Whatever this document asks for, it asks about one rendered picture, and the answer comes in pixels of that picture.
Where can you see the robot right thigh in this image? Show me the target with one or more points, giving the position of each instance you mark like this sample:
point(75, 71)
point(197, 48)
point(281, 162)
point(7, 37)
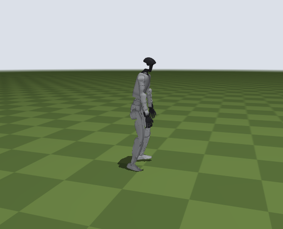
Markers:
point(139, 124)

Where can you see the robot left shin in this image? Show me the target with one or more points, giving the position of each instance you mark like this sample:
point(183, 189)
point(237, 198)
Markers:
point(146, 140)

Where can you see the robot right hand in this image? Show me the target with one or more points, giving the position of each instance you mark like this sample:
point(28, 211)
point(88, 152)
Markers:
point(148, 120)

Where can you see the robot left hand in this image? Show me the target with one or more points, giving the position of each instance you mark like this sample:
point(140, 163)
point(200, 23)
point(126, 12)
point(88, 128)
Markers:
point(152, 111)

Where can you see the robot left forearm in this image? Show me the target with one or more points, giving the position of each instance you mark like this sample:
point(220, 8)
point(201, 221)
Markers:
point(149, 98)

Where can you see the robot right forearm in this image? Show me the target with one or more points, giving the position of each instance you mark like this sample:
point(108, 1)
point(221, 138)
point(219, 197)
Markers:
point(144, 104)

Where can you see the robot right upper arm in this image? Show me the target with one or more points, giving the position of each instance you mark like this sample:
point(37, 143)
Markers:
point(141, 81)

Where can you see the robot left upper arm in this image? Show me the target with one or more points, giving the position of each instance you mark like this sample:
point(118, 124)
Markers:
point(149, 90)

